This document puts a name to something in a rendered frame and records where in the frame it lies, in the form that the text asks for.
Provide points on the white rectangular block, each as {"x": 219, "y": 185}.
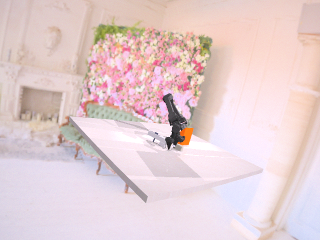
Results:
{"x": 158, "y": 137}

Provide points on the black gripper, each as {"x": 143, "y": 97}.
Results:
{"x": 171, "y": 140}

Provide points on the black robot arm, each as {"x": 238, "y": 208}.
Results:
{"x": 176, "y": 120}

